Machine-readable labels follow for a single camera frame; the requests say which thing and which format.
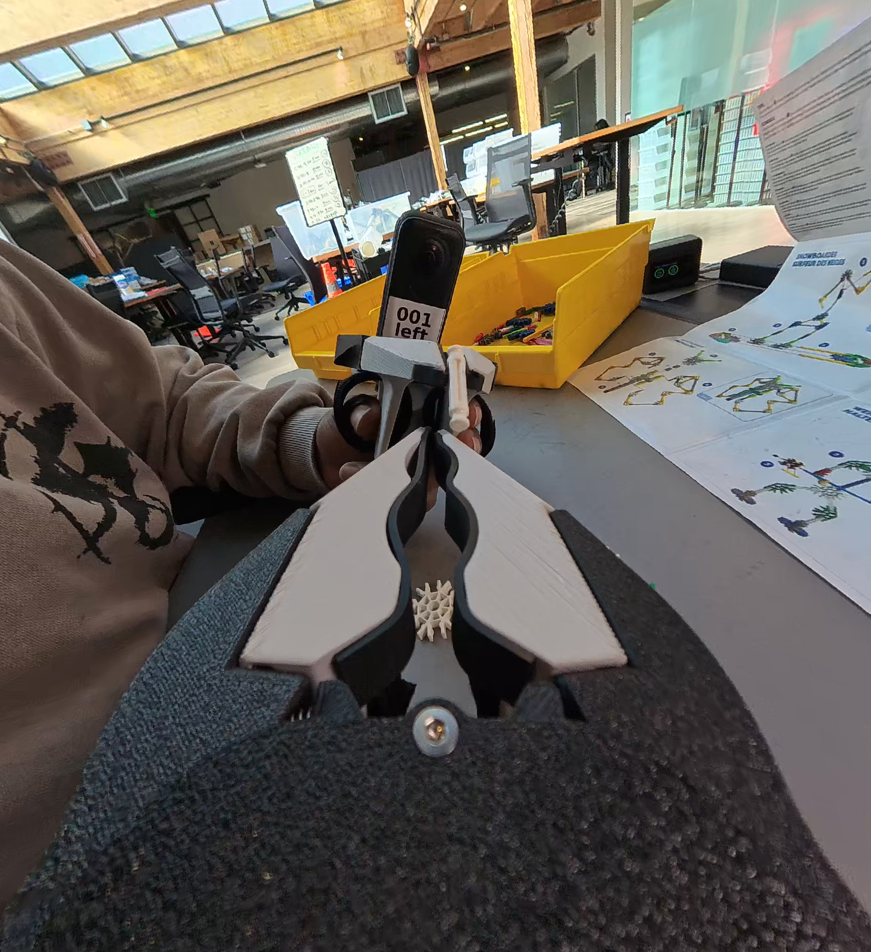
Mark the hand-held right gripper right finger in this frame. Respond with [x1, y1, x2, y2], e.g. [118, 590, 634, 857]
[437, 430, 629, 721]

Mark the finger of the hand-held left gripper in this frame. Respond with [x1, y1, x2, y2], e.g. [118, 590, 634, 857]
[360, 338, 447, 382]
[462, 347, 498, 397]

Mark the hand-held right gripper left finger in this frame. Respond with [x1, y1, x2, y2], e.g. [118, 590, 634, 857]
[239, 427, 433, 718]

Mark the short white toy rod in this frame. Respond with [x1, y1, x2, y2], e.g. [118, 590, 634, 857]
[445, 344, 475, 434]

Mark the pile of colourful toy pieces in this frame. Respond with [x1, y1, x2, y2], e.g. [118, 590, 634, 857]
[473, 301, 558, 347]

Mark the white snowflake toy connector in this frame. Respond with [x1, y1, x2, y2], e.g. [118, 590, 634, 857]
[411, 580, 456, 642]

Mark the yellow plastic bin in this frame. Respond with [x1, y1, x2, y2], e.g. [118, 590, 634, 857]
[284, 218, 657, 390]

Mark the person's left forearm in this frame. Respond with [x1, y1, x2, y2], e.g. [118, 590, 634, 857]
[149, 346, 332, 501]

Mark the grey desk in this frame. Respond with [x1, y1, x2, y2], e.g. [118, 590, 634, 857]
[168, 283, 871, 952]

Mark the wooden standing desk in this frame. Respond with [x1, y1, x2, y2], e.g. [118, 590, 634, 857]
[528, 104, 684, 228]

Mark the person's left hand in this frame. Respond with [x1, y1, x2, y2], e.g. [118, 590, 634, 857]
[315, 402, 485, 514]

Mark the black office chair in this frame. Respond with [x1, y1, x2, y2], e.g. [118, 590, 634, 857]
[154, 245, 288, 370]
[268, 225, 316, 322]

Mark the grey mesh office chair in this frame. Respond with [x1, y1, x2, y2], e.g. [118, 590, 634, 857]
[446, 134, 537, 254]

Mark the whiteboard on stand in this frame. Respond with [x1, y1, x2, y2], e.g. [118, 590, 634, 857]
[284, 136, 355, 284]

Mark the dark cloth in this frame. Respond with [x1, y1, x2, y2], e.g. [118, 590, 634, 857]
[170, 482, 313, 525]

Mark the black device with green display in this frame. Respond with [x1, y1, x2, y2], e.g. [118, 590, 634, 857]
[644, 234, 703, 296]

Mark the cluttered work table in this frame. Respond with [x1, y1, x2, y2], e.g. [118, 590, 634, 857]
[69, 268, 184, 336]

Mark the black power adapter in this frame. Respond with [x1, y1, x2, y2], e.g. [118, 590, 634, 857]
[718, 244, 795, 290]

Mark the person's beige sweatshirt torso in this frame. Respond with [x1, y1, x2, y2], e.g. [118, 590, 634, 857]
[0, 219, 206, 931]

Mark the folded paper instruction sheet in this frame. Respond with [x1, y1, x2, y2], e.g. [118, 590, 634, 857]
[568, 0, 871, 641]

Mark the wall air vent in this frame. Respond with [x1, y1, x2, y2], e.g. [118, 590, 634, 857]
[74, 173, 130, 211]
[367, 83, 409, 123]

